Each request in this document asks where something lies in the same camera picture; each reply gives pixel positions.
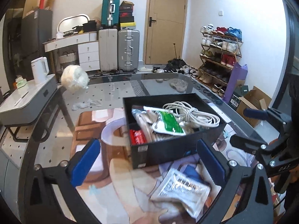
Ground silver white foil packet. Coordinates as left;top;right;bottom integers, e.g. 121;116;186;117
150;168;210;219

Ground white cable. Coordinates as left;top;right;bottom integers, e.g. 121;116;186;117
162;101;221;129

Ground green white medicine bag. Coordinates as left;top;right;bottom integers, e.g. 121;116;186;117
143;106;186;136

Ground black cardboard box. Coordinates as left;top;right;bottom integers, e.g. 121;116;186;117
123;93;226;169

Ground red white balloon glue bag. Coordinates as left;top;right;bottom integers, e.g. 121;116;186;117
130;130;147;145

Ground bagged white cotton gloves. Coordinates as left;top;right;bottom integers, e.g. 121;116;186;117
132;109;171;143

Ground open cardboard box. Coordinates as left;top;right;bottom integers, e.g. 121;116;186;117
237;86;272;128

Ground purple paper bag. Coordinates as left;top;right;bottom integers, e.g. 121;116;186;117
223;63;248;104

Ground anime print table mat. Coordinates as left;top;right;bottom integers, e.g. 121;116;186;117
70;107;262;224

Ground shoe rack with shoes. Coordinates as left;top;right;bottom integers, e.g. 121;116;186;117
199;24;243;97

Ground grey side cabinet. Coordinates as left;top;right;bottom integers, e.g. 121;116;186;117
1;74;57;126

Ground green tissue pack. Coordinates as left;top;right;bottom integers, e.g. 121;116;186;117
15;75;27;89

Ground white electric kettle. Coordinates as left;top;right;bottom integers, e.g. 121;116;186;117
31;57;50;84

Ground wooden door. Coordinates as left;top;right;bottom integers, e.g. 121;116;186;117
143;0;188;65

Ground silver aluminium suitcase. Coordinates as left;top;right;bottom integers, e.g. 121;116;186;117
118;29;140;72

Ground stacked shoe boxes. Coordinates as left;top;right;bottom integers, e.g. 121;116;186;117
119;1;136;30

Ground white drawer dresser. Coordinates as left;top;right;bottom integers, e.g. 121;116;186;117
44;31;100;71

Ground beige hard suitcase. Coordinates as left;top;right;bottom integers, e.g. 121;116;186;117
98;29;118;72

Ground dark grey refrigerator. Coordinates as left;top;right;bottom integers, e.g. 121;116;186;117
21;9;53;67

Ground oval white mirror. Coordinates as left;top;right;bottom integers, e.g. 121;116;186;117
57;14;90;32

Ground teal suitcase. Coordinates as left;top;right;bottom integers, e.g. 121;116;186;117
101;0;120;29

